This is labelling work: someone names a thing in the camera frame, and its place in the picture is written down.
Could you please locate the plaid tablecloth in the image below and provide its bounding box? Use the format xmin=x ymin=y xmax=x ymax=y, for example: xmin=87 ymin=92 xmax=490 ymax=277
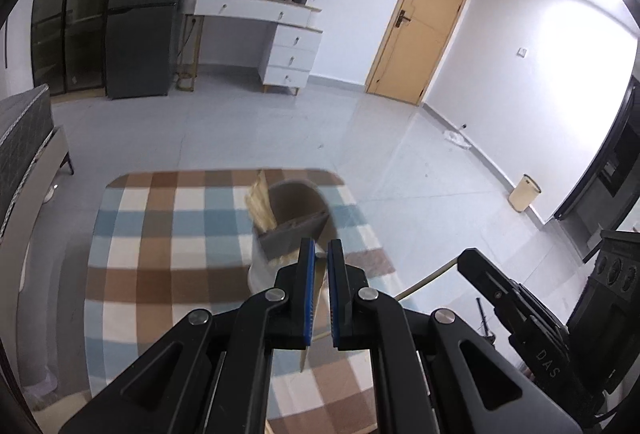
xmin=82 ymin=168 xmax=398 ymax=434

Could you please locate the white dressing table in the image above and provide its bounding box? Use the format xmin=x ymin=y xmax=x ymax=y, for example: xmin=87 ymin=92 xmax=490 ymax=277
xmin=181 ymin=0 xmax=325 ymax=97

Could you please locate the grey quilted bed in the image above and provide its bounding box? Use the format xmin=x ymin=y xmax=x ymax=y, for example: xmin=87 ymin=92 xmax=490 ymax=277
xmin=0 ymin=82 xmax=76 ymax=395

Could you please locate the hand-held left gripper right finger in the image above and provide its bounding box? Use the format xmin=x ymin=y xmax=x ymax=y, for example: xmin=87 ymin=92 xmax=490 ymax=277
xmin=327 ymin=239 xmax=583 ymax=434

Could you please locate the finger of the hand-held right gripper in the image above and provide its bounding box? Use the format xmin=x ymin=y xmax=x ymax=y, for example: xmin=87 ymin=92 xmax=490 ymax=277
xmin=457 ymin=248 xmax=532 ymax=340

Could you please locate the dark glass door cabinet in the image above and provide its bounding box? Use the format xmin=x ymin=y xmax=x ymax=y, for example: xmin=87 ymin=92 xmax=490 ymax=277
xmin=30 ymin=0 xmax=123 ymax=97

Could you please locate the dark grey refrigerator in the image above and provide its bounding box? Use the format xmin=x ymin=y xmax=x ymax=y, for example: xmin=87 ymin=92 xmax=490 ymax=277
xmin=104 ymin=0 xmax=210 ymax=100

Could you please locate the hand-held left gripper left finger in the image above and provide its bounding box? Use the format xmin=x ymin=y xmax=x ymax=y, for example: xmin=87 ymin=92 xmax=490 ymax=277
xmin=57 ymin=238 xmax=317 ymax=434

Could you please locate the beige trash bin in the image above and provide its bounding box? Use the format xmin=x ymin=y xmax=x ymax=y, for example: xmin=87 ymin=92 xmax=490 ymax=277
xmin=509 ymin=174 xmax=542 ymax=213

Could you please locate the grey divided utensil holder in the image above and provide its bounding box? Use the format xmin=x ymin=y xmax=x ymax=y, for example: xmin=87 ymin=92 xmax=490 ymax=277
xmin=247 ymin=180 xmax=333 ymax=299

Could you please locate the bundle of wooden chopsticks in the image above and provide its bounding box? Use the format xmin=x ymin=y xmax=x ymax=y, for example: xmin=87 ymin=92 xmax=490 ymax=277
xmin=244 ymin=169 xmax=279 ymax=232

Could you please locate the white plastic bag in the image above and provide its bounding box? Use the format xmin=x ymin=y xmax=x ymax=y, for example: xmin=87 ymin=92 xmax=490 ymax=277
xmin=442 ymin=130 xmax=473 ymax=151

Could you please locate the black cabinet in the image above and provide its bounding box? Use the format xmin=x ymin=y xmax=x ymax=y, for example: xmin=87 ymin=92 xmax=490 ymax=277
xmin=552 ymin=76 xmax=640 ymax=265

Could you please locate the wooden door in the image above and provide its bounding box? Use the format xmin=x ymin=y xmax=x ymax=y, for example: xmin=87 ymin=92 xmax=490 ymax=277
xmin=365 ymin=0 xmax=478 ymax=107

